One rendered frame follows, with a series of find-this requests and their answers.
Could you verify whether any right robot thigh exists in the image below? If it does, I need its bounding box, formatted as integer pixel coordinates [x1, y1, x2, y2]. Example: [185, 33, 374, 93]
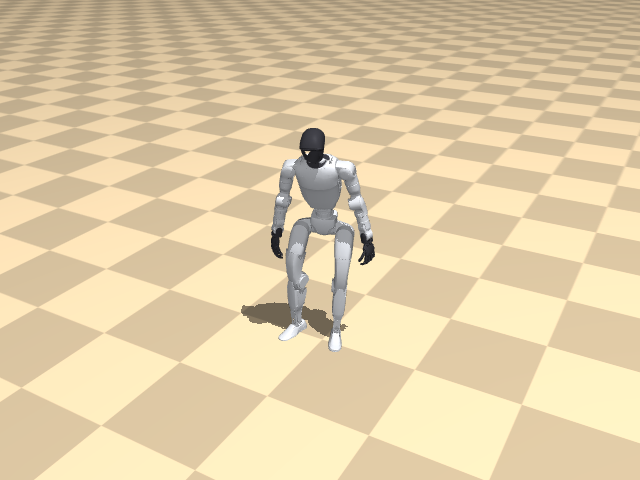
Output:
[286, 217, 311, 289]

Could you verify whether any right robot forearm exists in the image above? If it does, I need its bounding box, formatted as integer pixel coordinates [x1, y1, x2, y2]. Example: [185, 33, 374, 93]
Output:
[271, 194, 288, 234]

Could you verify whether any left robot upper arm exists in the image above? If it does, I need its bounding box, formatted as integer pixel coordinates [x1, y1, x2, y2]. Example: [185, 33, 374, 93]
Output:
[336, 160, 362, 211]

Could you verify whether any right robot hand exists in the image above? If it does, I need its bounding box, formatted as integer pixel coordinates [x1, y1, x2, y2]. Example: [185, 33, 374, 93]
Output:
[271, 228, 283, 259]

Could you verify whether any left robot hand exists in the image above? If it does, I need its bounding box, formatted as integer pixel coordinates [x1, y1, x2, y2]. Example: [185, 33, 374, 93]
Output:
[358, 233, 375, 265]

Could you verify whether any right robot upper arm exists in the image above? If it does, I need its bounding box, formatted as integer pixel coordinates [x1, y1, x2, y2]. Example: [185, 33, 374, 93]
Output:
[276, 159, 298, 208]

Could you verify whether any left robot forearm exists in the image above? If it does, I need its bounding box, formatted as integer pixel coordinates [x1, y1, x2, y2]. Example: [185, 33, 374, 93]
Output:
[354, 197, 373, 241]

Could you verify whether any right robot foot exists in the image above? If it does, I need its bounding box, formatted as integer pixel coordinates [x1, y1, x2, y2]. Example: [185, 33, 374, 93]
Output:
[279, 318, 307, 341]

